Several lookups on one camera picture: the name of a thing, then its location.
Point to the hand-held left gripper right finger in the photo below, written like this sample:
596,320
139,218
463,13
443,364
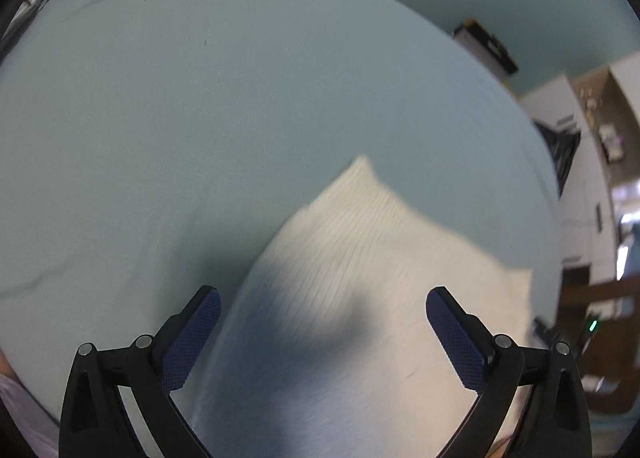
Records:
457,338

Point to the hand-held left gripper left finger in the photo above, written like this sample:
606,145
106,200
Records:
192,338

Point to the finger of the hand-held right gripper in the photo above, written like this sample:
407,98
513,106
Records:
545,329

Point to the cream knit sweater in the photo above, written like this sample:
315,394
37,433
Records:
350,288

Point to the brown wooden chair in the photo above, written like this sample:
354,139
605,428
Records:
610,378

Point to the white base cabinet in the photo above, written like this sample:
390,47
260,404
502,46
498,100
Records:
580,238

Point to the black plastic bag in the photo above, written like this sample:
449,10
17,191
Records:
562,153

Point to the black and white box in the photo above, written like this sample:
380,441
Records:
487,45

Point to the white wall cabinet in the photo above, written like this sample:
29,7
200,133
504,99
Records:
627,103

